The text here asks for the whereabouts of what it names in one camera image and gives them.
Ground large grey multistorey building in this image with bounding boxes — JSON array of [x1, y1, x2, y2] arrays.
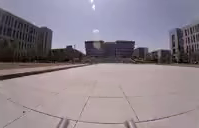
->
[[0, 1, 54, 63]]

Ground low dark building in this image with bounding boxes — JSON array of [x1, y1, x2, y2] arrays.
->
[[50, 44, 85, 63]]

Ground dark kerb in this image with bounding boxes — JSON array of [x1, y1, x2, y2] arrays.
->
[[0, 63, 89, 84]]

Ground white multistorey building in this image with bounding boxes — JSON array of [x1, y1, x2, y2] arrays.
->
[[168, 15, 199, 64]]

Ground raised pale side strip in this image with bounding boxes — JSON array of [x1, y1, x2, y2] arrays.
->
[[0, 61, 87, 79]]

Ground small distant building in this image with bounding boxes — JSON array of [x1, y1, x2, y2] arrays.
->
[[133, 46, 149, 61]]

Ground dark glass-fronted building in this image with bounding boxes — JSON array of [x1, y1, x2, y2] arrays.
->
[[84, 39, 136, 60]]

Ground robot's own part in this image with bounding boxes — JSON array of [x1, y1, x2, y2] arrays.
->
[[56, 117, 70, 128], [124, 118, 139, 128]]

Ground low grey building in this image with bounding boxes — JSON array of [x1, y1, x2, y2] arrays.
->
[[149, 48, 172, 64]]

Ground pale paved plaza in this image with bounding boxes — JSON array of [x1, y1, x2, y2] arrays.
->
[[0, 62, 199, 128]]

